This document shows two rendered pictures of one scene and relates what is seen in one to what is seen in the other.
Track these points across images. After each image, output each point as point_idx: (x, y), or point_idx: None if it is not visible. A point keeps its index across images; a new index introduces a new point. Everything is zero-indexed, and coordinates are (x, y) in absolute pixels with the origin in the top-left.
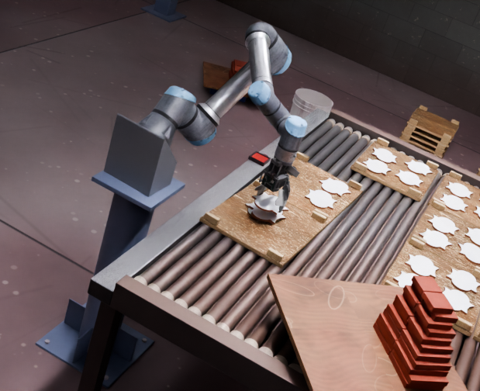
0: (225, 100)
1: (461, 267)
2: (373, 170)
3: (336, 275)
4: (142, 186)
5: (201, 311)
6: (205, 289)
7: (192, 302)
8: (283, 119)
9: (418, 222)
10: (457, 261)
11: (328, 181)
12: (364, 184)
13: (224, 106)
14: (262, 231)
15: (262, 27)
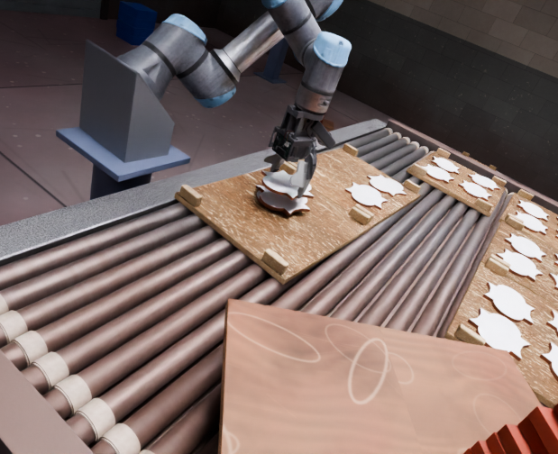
0: (246, 44)
1: None
2: (434, 176)
3: (375, 304)
4: (117, 148)
5: (69, 365)
6: (120, 313)
7: (70, 340)
8: (313, 40)
9: (492, 240)
10: (555, 300)
11: (379, 177)
12: (423, 189)
13: (245, 53)
14: (269, 223)
15: None
